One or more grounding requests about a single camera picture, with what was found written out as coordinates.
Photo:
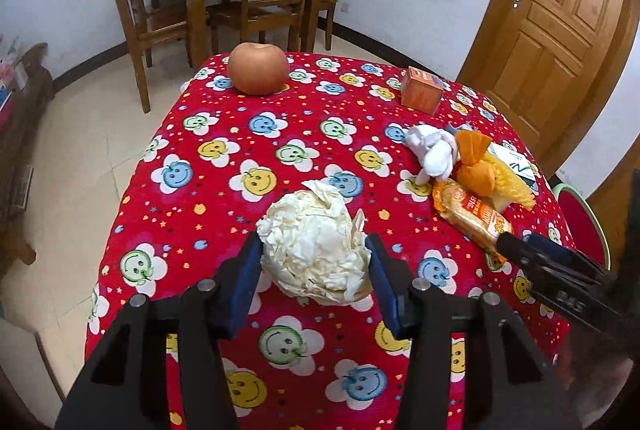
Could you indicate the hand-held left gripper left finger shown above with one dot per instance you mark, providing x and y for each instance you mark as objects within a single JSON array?
[{"x": 245, "y": 282}]

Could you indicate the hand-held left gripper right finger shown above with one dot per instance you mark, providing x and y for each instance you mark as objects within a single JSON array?
[{"x": 386, "y": 292}]

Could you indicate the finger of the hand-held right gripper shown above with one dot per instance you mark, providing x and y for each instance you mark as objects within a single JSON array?
[
  {"x": 552, "y": 250},
  {"x": 520, "y": 252}
]

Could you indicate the orange snack packet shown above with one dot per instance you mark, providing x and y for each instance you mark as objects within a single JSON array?
[{"x": 470, "y": 212}]

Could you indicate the white paper ball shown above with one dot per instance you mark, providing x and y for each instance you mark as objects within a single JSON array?
[{"x": 312, "y": 250}]

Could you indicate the red stool with green rim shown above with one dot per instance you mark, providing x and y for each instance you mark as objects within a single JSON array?
[{"x": 580, "y": 222}]

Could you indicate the yellow corn toy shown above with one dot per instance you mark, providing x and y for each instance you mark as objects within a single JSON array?
[{"x": 510, "y": 182}]

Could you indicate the white medicine box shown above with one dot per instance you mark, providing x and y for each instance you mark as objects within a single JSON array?
[{"x": 515, "y": 166}]

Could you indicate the white plush toy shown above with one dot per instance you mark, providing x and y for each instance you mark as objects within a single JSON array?
[{"x": 435, "y": 152}]

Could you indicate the red smiley flower tablecloth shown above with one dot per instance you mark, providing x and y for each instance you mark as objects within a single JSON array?
[{"x": 300, "y": 125}]

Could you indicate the orange cardboard box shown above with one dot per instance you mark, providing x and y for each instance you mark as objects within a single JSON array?
[{"x": 420, "y": 92}]

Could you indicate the reddish apple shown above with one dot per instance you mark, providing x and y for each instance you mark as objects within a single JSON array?
[{"x": 257, "y": 70}]

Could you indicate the panelled wooden door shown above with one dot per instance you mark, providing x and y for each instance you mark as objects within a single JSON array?
[{"x": 555, "y": 20}]

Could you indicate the dark wooden bench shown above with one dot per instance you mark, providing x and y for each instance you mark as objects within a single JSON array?
[{"x": 27, "y": 125}]

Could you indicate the pink package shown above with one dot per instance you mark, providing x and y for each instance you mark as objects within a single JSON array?
[{"x": 11, "y": 77}]

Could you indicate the wooden door frame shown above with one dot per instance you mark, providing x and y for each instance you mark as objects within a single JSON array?
[{"x": 612, "y": 190}]

